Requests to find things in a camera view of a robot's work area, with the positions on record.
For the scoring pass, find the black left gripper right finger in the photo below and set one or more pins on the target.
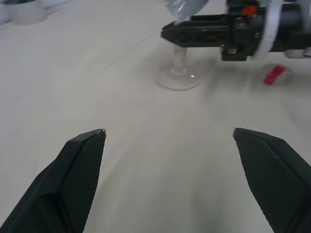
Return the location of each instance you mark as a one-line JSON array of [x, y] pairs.
[[279, 179]]

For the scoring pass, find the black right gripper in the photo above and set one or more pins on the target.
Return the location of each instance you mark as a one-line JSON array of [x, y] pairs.
[[239, 36]]

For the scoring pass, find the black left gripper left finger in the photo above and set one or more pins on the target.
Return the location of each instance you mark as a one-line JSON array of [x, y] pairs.
[[60, 184]]

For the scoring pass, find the clear plastic wine glass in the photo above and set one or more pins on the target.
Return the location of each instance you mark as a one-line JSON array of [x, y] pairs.
[[178, 74]]

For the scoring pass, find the clear bottle with red label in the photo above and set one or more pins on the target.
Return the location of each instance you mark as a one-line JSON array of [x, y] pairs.
[[275, 74]]

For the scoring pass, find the white container with green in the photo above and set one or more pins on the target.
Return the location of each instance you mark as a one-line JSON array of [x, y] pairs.
[[26, 13]]

